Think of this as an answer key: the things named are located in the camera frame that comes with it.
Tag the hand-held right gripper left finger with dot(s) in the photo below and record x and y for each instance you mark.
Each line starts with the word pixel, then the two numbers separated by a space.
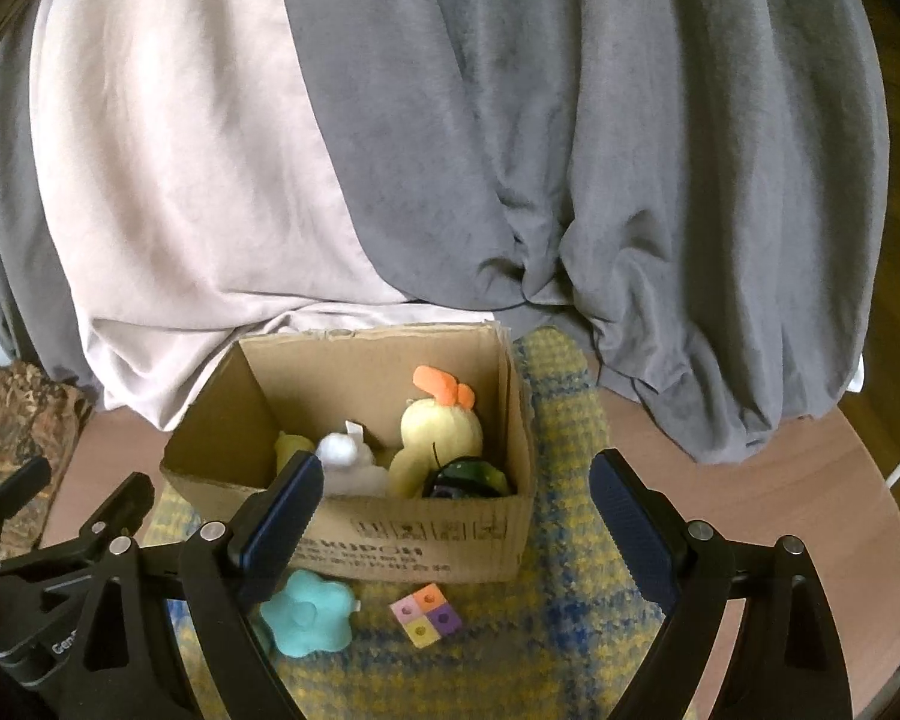
pixel 277 532

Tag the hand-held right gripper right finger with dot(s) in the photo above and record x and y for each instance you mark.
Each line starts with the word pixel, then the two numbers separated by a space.
pixel 637 525

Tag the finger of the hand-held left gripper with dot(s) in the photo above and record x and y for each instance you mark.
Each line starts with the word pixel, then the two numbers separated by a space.
pixel 15 491
pixel 124 502

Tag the green frog toy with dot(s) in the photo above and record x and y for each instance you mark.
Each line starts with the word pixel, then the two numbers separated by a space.
pixel 289 448

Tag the teal flower plush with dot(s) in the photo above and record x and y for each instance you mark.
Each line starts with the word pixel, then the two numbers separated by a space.
pixel 311 611

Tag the grey plush toy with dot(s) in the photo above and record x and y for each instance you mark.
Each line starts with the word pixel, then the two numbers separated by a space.
pixel 345 457

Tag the brown cardboard box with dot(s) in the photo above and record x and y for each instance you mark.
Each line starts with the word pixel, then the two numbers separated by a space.
pixel 420 540

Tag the dark patterned ball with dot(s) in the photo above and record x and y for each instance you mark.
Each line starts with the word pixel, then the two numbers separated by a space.
pixel 465 476

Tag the yellow duck plush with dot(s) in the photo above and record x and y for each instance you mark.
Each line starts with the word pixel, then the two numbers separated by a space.
pixel 439 427

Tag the brown patterned cloth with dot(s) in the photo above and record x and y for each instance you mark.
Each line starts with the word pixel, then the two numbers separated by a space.
pixel 15 412

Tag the yellow blue plaid cloth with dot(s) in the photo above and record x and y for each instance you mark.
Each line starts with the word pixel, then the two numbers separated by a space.
pixel 570 652

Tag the multicolour cube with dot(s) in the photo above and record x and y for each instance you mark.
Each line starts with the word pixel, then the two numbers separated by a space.
pixel 425 615

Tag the pale pink curtain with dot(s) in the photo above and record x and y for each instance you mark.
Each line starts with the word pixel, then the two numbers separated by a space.
pixel 195 165

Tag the grey curtain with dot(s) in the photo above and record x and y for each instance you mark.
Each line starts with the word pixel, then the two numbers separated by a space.
pixel 570 127

